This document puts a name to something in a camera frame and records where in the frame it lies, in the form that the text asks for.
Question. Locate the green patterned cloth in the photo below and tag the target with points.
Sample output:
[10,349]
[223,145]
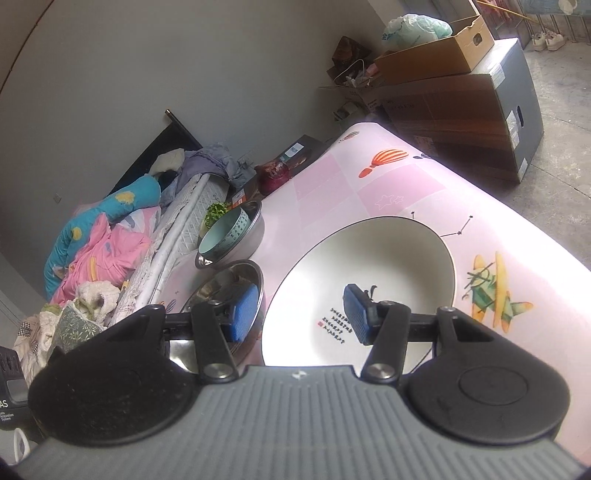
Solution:
[74,330]

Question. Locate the checkered cloth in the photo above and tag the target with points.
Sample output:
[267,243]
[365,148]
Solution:
[30,337]

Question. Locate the white shoe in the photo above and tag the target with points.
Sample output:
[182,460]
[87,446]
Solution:
[539,41]
[556,40]

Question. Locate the blue curtain with circles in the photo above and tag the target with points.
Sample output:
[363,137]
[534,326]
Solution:
[554,4]

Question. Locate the flat printed carton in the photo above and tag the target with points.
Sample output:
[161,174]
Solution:
[300,150]

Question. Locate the white ceramic plate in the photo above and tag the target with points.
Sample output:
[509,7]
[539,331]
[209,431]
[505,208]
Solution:
[378,258]

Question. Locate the large steel bowl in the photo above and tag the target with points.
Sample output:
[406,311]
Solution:
[251,235]

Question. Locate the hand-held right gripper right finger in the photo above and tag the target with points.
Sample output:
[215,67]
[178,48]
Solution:
[355,314]

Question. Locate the white cloth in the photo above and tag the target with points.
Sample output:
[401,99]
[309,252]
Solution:
[166,161]

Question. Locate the green napa cabbage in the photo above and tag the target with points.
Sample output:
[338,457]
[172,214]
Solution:
[216,213]

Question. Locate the cream fuzzy cloth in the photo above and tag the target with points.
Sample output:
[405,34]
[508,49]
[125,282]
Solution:
[99,297]

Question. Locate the teal ceramic bowl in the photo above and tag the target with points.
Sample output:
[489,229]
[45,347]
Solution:
[226,235]

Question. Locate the pale green plastic bag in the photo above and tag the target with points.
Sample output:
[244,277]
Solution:
[415,27]

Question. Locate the wooden stick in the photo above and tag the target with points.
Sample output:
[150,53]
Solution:
[501,10]

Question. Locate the pink clothing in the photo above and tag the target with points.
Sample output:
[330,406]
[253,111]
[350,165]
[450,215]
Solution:
[111,258]

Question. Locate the white quilted mattress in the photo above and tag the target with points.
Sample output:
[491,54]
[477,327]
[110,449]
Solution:
[175,230]

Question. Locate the dark headboard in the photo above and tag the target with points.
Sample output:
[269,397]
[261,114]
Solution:
[157,147]

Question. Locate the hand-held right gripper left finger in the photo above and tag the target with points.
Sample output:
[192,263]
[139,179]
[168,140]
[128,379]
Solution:
[244,314]

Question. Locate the dark paper bag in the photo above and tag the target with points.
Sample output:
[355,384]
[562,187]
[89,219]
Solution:
[348,50]

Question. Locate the large wood-print carton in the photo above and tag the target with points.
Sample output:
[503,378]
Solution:
[461,120]

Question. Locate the teal pillow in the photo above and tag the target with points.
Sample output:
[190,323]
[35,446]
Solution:
[106,210]

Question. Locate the grey-blue clothing pile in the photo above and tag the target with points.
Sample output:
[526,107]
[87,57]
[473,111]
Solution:
[207,161]

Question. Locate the open cardboard box with clutter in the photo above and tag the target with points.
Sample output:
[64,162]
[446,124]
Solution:
[355,90]

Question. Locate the pink patterned tablecloth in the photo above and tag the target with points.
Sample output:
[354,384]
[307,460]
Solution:
[498,230]

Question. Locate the shallow steel bowl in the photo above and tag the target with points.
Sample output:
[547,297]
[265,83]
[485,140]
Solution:
[221,286]

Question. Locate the long open cardboard box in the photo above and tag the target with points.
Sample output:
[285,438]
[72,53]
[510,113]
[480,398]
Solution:
[429,60]

